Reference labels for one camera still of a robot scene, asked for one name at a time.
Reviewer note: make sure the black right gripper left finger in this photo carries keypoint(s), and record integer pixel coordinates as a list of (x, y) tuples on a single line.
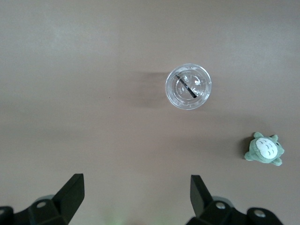
[(68, 194)]

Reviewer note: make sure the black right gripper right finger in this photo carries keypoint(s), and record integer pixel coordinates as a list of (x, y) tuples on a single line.
[(201, 201)]

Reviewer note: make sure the green grey plush toy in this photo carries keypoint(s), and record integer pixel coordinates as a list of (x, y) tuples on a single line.
[(264, 147)]

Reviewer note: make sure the clear plastic cup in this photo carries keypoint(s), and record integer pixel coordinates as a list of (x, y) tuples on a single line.
[(199, 100)]

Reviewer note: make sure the black drinking straw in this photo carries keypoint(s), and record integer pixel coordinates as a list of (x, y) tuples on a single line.
[(186, 86)]

